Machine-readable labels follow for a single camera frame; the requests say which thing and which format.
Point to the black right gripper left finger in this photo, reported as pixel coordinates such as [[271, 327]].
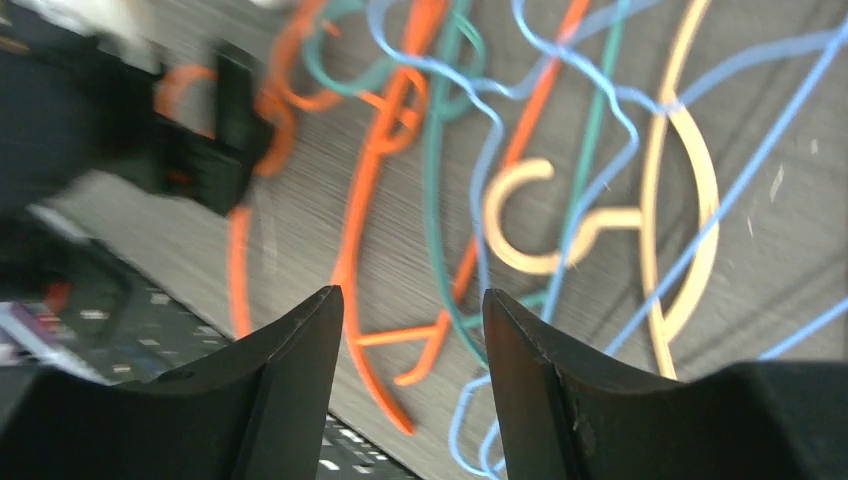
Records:
[[254, 409]]

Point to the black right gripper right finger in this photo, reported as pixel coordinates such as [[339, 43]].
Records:
[[568, 411]]

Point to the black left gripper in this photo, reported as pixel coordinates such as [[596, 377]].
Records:
[[78, 80]]

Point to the blue wire hanger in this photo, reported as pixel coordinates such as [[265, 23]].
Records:
[[646, 119], [375, 15]]

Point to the orange plastic hanger right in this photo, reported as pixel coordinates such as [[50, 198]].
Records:
[[399, 97]]

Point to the beige plastic hanger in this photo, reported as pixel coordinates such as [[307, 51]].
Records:
[[689, 199]]

